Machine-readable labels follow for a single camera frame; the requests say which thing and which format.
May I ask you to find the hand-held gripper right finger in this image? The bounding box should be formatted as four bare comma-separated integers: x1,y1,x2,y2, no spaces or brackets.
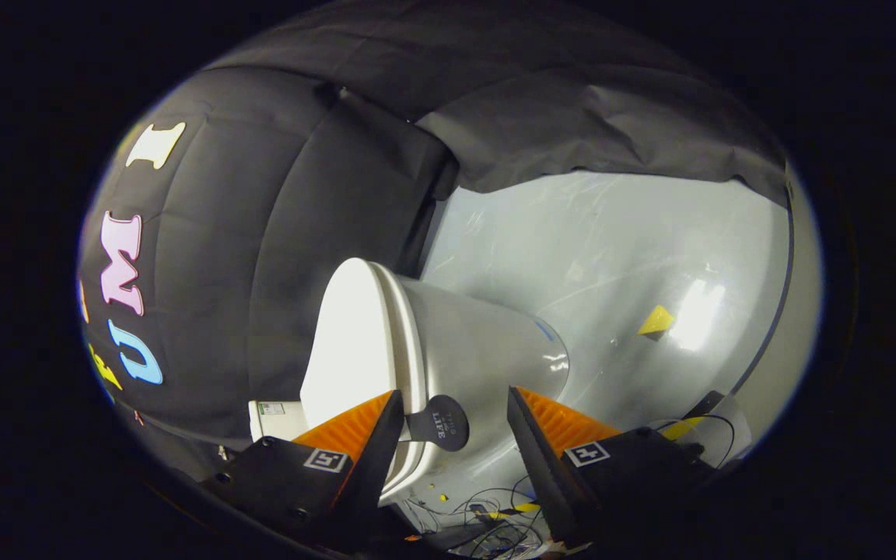
506,385,729,545

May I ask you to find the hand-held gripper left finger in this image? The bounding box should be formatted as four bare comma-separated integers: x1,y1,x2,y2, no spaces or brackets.
199,389,405,545

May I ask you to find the black round lid lift tab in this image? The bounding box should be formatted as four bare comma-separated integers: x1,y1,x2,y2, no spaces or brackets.
405,394,471,453

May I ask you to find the white toilet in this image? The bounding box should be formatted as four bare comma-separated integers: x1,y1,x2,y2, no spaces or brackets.
248,268,571,510

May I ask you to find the yellow floor tape piece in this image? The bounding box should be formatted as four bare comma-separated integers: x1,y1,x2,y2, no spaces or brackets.
638,304,676,337

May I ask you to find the black backdrop cloth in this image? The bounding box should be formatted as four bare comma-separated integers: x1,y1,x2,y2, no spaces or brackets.
77,0,791,467

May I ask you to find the tangle of thin cables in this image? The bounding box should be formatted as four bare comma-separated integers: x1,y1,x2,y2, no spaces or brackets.
405,486,554,558

